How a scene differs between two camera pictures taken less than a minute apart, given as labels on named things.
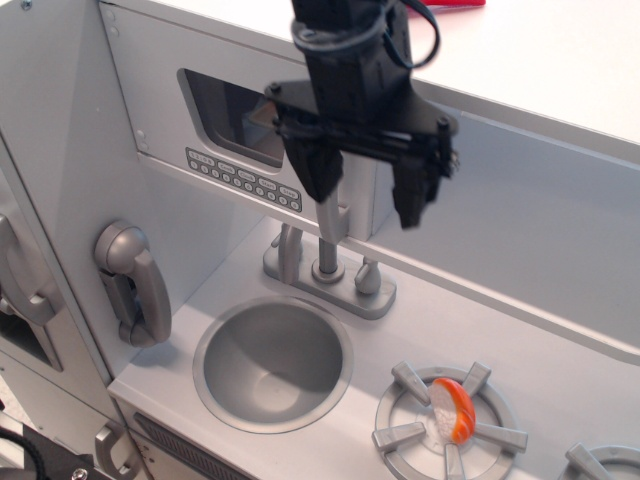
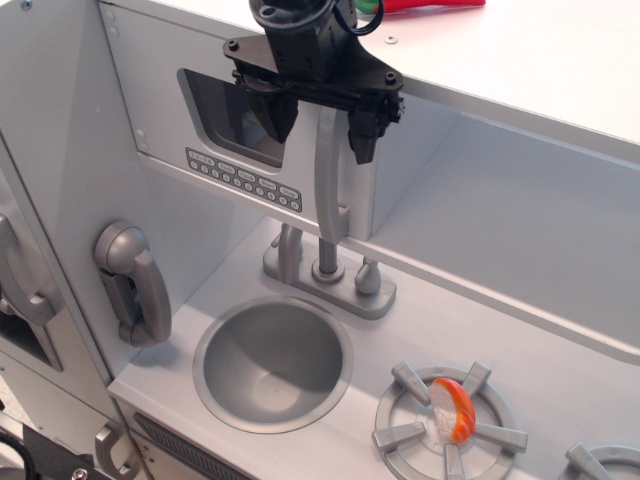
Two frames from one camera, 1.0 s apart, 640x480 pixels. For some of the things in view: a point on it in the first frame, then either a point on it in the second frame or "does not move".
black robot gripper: x=362 y=94 -> x=323 y=61
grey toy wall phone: x=134 y=284 does not move
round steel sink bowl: x=272 y=364 does not move
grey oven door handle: x=103 y=443 does not move
